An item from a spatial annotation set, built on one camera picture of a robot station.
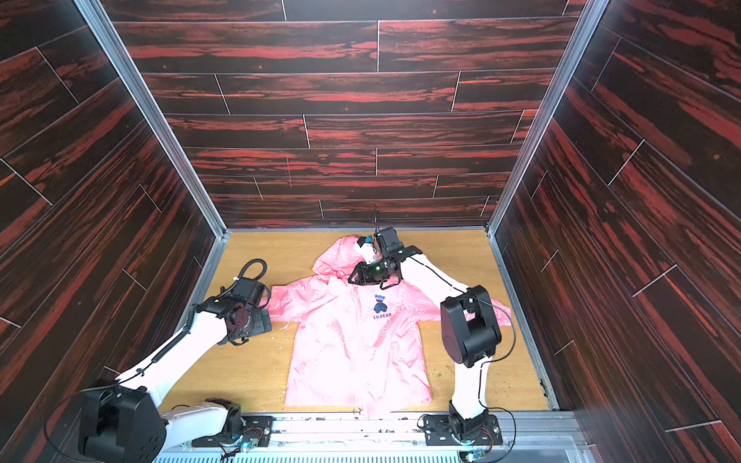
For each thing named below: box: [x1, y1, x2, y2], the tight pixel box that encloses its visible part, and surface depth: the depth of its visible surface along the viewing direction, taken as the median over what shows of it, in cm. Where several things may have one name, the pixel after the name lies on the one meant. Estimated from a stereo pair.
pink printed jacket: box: [268, 235, 513, 416], surface depth 90 cm
